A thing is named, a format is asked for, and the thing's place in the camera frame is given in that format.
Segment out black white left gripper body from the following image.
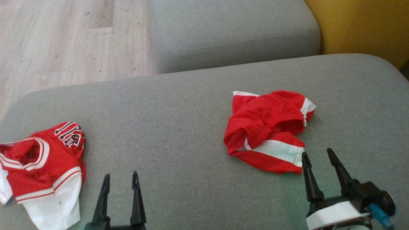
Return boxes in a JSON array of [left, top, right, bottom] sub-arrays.
[[84, 223, 148, 230]]

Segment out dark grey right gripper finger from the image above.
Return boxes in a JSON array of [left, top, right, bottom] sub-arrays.
[[327, 148, 360, 196], [302, 152, 325, 202]]

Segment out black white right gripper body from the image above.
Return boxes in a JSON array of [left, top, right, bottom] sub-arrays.
[[305, 181, 397, 230]]

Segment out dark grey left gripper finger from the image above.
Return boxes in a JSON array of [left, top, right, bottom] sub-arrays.
[[130, 172, 147, 226], [92, 174, 111, 224]]

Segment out red white number 23 jersey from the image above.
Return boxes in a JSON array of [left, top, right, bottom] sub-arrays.
[[0, 121, 87, 230]]

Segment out red shorts with white stripe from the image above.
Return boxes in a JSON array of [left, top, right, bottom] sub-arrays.
[[223, 90, 317, 175]]

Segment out large yellow sofa backrest cushion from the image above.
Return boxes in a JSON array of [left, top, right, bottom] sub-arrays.
[[304, 0, 409, 69]]

